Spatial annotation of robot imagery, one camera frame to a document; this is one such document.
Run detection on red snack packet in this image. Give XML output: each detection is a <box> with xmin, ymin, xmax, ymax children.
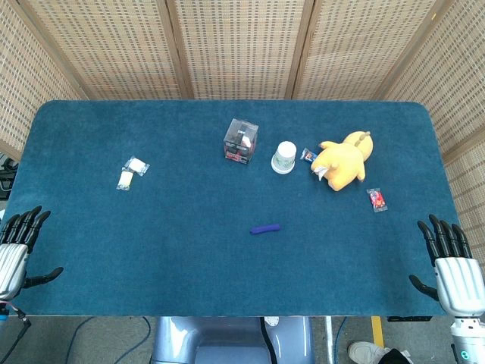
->
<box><xmin>366</xmin><ymin>187</ymin><xmax>389</xmax><ymax>213</ymax></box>

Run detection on pale yellow wrapped snack packet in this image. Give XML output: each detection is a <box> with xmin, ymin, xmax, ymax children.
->
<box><xmin>115</xmin><ymin>170</ymin><xmax>135</xmax><ymax>191</ymax></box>

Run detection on blue floor cable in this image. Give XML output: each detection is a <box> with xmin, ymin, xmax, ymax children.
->
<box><xmin>332</xmin><ymin>316</ymin><xmax>348</xmax><ymax>364</ymax></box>
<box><xmin>64</xmin><ymin>316</ymin><xmax>152</xmax><ymax>364</ymax></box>

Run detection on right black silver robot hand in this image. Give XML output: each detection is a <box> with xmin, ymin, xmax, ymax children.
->
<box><xmin>408</xmin><ymin>214</ymin><xmax>485</xmax><ymax>318</ymax></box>

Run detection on white paper cup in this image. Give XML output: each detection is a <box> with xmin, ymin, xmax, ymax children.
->
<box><xmin>270</xmin><ymin>140</ymin><xmax>299</xmax><ymax>175</ymax></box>

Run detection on white shoe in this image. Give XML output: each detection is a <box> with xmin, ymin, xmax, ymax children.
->
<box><xmin>347</xmin><ymin>340</ymin><xmax>391</xmax><ymax>364</ymax></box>

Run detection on black torso cable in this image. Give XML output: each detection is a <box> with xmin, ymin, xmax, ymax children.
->
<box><xmin>259</xmin><ymin>317</ymin><xmax>277</xmax><ymax>364</ymax></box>

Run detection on woven bamboo folding screen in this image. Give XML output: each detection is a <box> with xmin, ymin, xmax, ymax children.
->
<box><xmin>0</xmin><ymin>0</ymin><xmax>485</xmax><ymax>274</ymax></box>

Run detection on white wrapped snack packet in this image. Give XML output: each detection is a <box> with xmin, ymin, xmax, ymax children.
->
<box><xmin>124</xmin><ymin>155</ymin><xmax>151</xmax><ymax>177</ymax></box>

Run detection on yellow plush toy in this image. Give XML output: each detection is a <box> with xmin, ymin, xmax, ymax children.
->
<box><xmin>310</xmin><ymin>130</ymin><xmax>375</xmax><ymax>192</ymax></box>

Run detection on grey-blue robot torso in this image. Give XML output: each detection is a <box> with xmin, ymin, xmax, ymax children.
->
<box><xmin>150</xmin><ymin>316</ymin><xmax>315</xmax><ymax>364</ymax></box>

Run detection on black trouser leg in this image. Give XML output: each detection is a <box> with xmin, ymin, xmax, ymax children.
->
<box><xmin>374</xmin><ymin>347</ymin><xmax>414</xmax><ymax>364</ymax></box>

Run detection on blue felt table mat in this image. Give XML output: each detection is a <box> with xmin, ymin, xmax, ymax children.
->
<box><xmin>2</xmin><ymin>99</ymin><xmax>462</xmax><ymax>318</ymax></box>

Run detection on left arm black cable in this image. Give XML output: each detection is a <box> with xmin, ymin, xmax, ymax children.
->
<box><xmin>0</xmin><ymin>307</ymin><xmax>33</xmax><ymax>364</ymax></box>

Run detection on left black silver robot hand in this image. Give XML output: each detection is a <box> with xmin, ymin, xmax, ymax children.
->
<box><xmin>0</xmin><ymin>206</ymin><xmax>64</xmax><ymax>303</ymax></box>

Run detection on clear plastic box black contents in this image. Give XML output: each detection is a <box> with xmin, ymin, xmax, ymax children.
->
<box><xmin>223</xmin><ymin>118</ymin><xmax>260</xmax><ymax>165</ymax></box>

